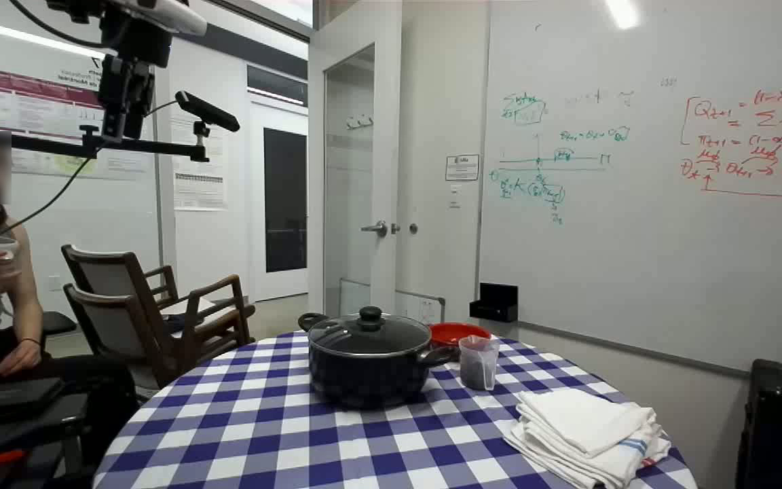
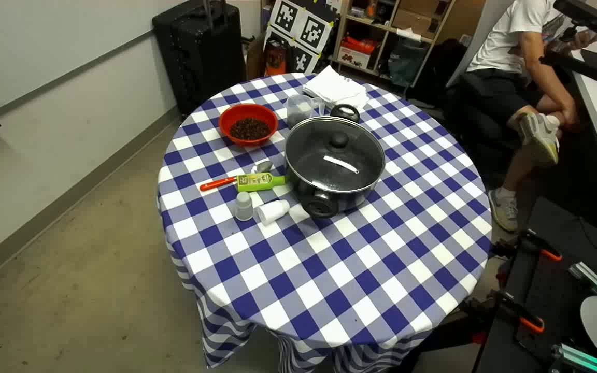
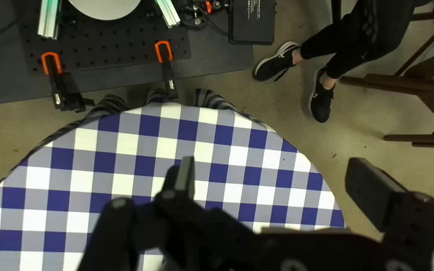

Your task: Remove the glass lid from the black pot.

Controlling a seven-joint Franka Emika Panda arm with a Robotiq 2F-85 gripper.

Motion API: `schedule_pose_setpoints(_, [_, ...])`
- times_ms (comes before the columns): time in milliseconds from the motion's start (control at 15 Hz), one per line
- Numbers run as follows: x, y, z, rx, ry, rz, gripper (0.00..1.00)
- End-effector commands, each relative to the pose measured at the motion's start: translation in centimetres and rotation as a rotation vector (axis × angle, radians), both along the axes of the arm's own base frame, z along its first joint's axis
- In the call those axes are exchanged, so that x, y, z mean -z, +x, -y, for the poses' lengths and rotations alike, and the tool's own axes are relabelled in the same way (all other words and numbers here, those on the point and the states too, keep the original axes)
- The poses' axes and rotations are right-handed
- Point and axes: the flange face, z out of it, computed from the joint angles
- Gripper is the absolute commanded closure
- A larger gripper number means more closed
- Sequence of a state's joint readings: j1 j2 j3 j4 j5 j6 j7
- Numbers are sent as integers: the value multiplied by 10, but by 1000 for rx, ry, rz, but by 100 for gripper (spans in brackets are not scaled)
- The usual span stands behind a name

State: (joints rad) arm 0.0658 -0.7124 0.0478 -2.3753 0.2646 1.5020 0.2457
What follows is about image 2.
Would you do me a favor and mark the round glass pot lid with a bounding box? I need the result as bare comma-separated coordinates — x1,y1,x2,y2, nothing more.
285,113,388,196

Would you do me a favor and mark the black cooking pot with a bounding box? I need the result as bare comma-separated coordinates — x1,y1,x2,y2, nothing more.
283,101,388,220

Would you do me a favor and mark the green tube package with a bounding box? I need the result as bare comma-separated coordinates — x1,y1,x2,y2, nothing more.
234,171,291,195

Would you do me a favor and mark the small white bottle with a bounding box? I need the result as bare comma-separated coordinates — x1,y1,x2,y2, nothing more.
232,191,257,223

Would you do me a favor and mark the clear plastic cup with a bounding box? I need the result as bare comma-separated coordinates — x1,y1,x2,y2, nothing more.
285,92,325,127

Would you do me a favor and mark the orange carrot toy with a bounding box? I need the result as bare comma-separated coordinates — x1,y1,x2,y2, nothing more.
198,173,240,195

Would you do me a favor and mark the red bowl with dark beans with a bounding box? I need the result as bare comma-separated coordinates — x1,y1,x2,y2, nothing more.
216,101,283,150

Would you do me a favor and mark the blue white checkered tablecloth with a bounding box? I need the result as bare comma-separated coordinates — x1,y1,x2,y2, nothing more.
155,70,497,373

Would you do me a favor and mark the folded white towel stack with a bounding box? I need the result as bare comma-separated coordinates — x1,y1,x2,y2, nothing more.
303,64,372,113

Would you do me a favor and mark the red box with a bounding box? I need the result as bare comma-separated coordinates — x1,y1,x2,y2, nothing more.
339,35,378,70

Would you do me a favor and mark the black white marker tag board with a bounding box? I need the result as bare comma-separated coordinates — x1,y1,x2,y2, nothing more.
261,0,341,75

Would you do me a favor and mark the black speaker case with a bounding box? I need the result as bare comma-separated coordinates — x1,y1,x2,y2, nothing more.
152,0,250,115

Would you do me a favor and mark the wooden storage shelf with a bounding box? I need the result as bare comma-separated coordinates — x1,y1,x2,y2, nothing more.
331,0,457,92

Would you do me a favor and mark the orange black clamp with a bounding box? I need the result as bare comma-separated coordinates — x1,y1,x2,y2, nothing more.
516,228,565,266
496,291,549,337

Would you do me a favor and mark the seated person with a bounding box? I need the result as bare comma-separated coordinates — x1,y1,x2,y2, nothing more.
442,0,583,234

